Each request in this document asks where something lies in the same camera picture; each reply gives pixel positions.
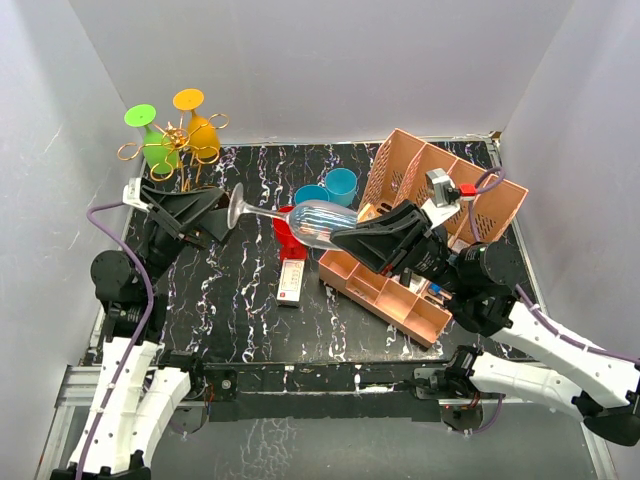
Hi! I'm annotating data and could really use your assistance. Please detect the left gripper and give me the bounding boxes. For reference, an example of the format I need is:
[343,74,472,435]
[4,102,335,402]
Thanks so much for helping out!
[137,186,244,292]

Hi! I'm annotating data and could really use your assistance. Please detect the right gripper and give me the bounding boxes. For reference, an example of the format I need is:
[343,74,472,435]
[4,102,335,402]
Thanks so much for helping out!
[331,199,467,295]

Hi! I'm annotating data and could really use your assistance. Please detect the blue wine glass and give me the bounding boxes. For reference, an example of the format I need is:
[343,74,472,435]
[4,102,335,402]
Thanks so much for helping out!
[324,168,358,208]
[294,184,329,205]

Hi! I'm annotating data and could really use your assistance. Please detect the green wine glass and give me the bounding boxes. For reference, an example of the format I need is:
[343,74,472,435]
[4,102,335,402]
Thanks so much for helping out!
[124,104,179,178]

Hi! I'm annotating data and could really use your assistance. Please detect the clear wine glass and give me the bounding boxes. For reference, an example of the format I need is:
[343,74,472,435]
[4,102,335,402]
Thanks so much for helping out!
[227,183,358,250]

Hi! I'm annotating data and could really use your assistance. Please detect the red wine glass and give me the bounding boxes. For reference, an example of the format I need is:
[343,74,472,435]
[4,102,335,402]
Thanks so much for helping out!
[272,219,307,262]

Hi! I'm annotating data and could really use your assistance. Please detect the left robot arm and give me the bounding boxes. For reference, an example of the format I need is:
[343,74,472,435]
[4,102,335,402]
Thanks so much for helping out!
[49,178,230,479]

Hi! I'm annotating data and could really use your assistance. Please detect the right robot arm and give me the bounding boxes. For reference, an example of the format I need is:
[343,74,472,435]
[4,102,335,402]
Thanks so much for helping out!
[330,200,639,446]

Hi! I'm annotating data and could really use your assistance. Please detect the orange wine glass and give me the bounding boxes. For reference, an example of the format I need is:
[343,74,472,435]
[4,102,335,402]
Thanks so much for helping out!
[173,88,220,161]

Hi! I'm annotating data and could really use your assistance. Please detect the yellow spiral notebook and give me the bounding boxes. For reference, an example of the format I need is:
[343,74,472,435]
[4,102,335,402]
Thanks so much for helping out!
[358,203,379,223]

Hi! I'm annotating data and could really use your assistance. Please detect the pink desk organizer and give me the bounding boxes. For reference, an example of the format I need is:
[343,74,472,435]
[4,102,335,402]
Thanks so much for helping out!
[319,129,528,347]

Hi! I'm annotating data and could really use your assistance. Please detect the white small box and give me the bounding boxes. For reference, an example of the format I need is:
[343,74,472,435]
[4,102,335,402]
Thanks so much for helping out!
[276,259,305,307]

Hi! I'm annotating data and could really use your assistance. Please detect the black front base bar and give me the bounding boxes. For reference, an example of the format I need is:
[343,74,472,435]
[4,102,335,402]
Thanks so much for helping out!
[176,352,498,426]

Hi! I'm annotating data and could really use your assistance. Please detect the gold wire glass rack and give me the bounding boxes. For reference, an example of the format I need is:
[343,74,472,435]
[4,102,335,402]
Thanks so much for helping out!
[116,104,230,193]

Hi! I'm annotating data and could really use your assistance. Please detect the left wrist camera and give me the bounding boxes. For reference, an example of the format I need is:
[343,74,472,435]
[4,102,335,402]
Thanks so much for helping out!
[122,177,150,212]

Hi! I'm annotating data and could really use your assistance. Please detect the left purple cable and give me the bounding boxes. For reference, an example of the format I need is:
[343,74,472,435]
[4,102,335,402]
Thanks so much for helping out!
[74,201,156,471]

